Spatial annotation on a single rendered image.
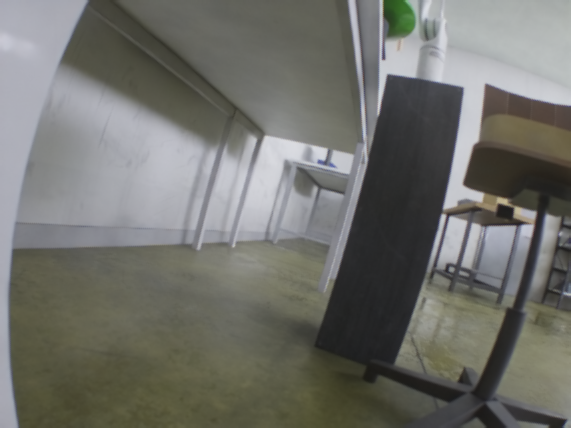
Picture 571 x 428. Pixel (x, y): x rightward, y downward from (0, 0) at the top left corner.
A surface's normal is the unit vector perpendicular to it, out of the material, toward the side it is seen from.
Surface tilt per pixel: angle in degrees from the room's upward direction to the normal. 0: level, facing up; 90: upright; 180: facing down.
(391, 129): 90
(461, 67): 90
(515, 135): 90
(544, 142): 90
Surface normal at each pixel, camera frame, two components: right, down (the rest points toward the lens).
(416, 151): -0.40, -0.10
